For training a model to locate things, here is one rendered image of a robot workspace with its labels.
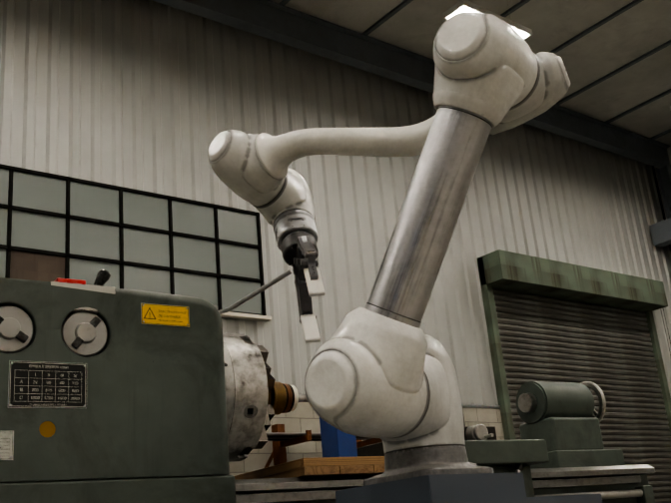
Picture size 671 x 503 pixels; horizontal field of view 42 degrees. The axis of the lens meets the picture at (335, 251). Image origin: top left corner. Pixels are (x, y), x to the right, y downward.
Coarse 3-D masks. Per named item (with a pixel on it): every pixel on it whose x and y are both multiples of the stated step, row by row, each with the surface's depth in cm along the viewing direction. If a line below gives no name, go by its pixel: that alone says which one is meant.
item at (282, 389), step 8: (280, 384) 225; (288, 384) 227; (272, 392) 223; (280, 392) 223; (288, 392) 225; (272, 400) 222; (280, 400) 222; (288, 400) 224; (280, 408) 223; (288, 408) 225
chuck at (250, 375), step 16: (224, 336) 214; (240, 336) 217; (240, 352) 209; (256, 352) 212; (240, 368) 206; (256, 368) 208; (240, 384) 204; (256, 384) 206; (240, 400) 203; (256, 400) 206; (240, 416) 204; (256, 416) 206; (240, 432) 205; (256, 432) 207; (240, 448) 208
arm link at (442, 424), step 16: (432, 352) 164; (432, 368) 161; (448, 368) 165; (432, 384) 158; (448, 384) 164; (432, 400) 157; (448, 400) 161; (432, 416) 157; (448, 416) 161; (416, 432) 157; (432, 432) 159; (448, 432) 160; (384, 448) 164; (400, 448) 160
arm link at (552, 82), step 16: (544, 64) 160; (560, 64) 161; (544, 80) 160; (560, 80) 160; (528, 96) 158; (544, 96) 162; (560, 96) 163; (512, 112) 161; (528, 112) 163; (496, 128) 168; (512, 128) 170
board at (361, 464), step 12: (360, 456) 213; (372, 456) 215; (264, 468) 219; (276, 468) 215; (288, 468) 210; (300, 468) 205; (312, 468) 205; (324, 468) 207; (336, 468) 209; (348, 468) 210; (360, 468) 212; (372, 468) 214
